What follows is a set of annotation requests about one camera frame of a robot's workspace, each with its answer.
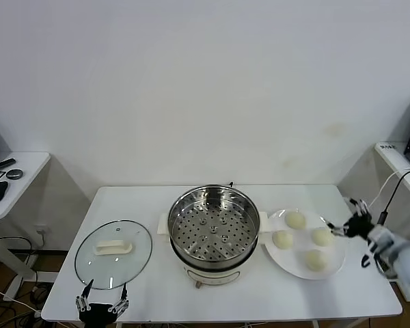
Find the round glass pot lid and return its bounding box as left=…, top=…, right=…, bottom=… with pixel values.
left=74, top=219, right=154, bottom=290

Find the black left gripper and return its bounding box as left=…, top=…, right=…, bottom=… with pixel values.
left=75, top=279, right=131, bottom=324

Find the cream electric cooker base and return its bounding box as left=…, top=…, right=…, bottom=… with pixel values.
left=169, top=235, right=260, bottom=290

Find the stainless steel steamer basket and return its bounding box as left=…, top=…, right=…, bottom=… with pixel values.
left=156, top=184, right=271, bottom=270

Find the black floor cable tangle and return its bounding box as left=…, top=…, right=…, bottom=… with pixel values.
left=0, top=235, right=55, bottom=328

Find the white cable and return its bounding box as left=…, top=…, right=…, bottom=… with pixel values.
left=368, top=166, right=410, bottom=209

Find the white side desk with label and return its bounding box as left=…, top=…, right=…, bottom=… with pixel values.
left=338, top=141, right=410, bottom=303

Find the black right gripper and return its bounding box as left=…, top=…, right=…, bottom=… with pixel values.
left=325, top=197, right=375, bottom=238

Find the round white plate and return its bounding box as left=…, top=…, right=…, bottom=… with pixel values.
left=265, top=208, right=347, bottom=280

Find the white steamed baozi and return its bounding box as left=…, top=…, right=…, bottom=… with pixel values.
left=310, top=227, right=336, bottom=247
left=284, top=210, right=308, bottom=230
left=272, top=230, right=295, bottom=249
left=303, top=249, right=329, bottom=273

